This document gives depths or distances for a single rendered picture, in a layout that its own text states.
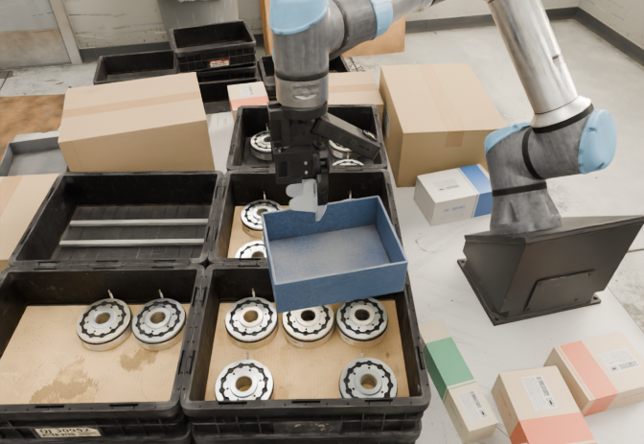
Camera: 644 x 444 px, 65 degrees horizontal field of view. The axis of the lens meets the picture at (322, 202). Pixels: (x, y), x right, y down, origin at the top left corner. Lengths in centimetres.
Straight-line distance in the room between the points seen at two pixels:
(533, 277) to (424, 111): 61
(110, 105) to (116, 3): 235
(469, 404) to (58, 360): 79
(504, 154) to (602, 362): 46
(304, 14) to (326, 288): 38
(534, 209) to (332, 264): 50
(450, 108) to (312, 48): 94
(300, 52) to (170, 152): 94
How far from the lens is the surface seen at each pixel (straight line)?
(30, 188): 149
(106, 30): 405
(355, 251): 85
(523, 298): 123
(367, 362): 97
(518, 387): 111
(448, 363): 111
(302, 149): 74
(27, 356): 116
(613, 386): 119
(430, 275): 132
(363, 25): 74
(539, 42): 105
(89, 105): 169
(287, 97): 71
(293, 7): 66
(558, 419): 110
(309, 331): 100
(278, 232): 86
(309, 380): 99
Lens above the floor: 170
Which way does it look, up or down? 42 degrees down
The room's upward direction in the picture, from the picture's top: straight up
